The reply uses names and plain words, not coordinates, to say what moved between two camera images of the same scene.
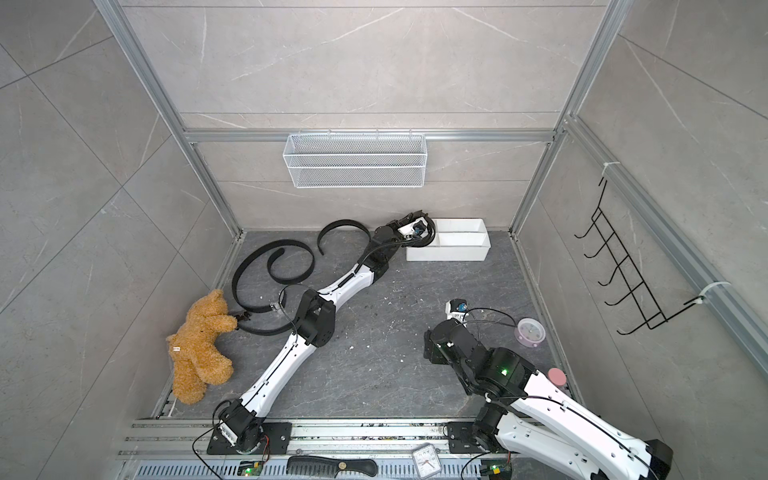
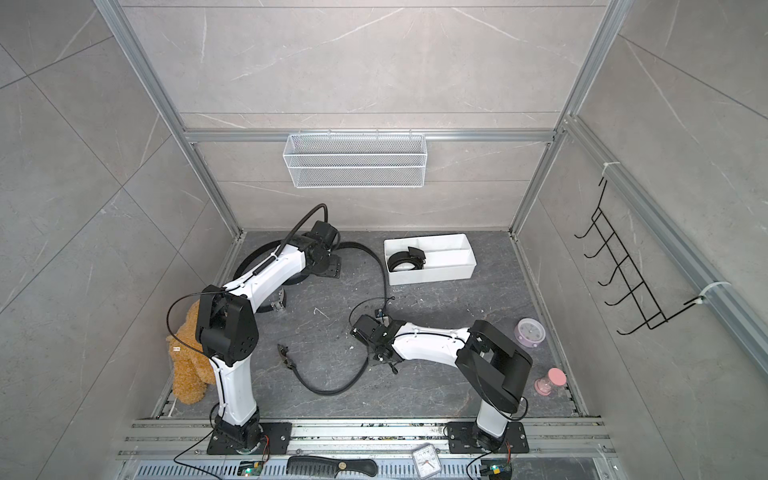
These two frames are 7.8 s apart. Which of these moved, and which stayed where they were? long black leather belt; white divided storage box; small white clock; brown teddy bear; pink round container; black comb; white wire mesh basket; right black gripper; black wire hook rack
Moved: right black gripper; white divided storage box; long black leather belt
Stayed: brown teddy bear; small white clock; black comb; black wire hook rack; white wire mesh basket; pink round container
